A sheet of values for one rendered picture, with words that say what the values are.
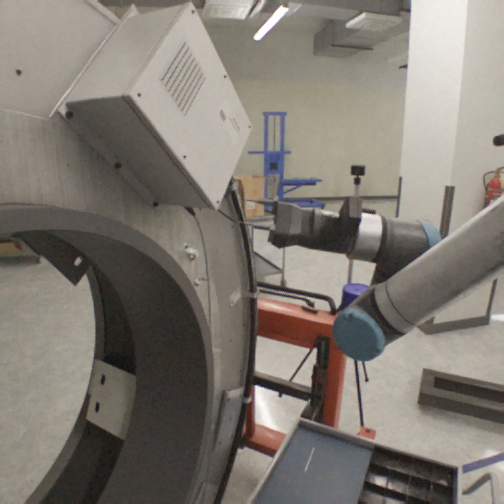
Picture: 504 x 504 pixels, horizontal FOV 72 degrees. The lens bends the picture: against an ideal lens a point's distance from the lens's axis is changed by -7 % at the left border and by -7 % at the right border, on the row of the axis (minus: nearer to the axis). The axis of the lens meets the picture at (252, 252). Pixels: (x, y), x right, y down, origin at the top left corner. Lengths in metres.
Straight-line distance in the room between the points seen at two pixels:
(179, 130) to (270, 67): 9.27
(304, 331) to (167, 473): 0.77
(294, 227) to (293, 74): 9.30
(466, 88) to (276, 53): 7.08
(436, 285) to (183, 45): 0.47
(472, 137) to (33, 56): 3.09
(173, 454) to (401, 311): 0.62
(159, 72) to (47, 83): 0.14
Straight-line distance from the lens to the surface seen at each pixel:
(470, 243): 0.54
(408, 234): 0.69
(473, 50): 3.33
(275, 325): 1.52
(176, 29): 0.53
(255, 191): 3.98
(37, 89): 0.53
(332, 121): 10.18
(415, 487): 1.32
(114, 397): 1.09
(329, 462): 1.33
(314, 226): 0.65
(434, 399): 2.60
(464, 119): 3.25
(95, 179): 0.57
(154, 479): 0.99
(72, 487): 1.27
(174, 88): 0.51
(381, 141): 10.85
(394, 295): 0.58
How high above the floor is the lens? 1.63
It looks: 17 degrees down
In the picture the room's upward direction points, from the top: straight up
